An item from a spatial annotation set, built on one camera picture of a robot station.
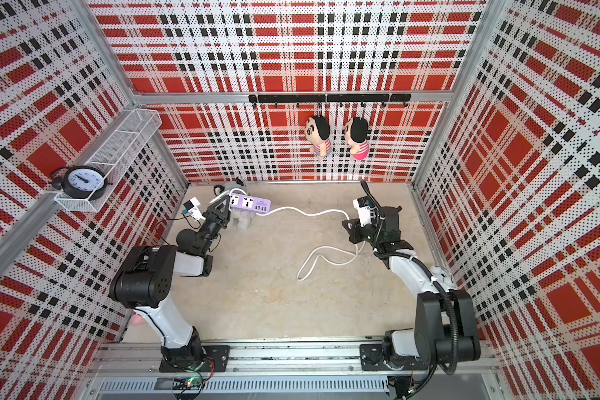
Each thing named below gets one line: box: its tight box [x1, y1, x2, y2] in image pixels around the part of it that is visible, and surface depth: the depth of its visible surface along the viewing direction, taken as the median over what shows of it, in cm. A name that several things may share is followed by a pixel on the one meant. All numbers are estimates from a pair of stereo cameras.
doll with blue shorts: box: [304, 115, 332, 158], surface depth 95 cm
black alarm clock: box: [50, 165, 113, 201], surface depth 65 cm
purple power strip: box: [229, 193, 272, 213], surface depth 86 cm
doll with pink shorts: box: [344, 116, 370, 160], surface depth 97 cm
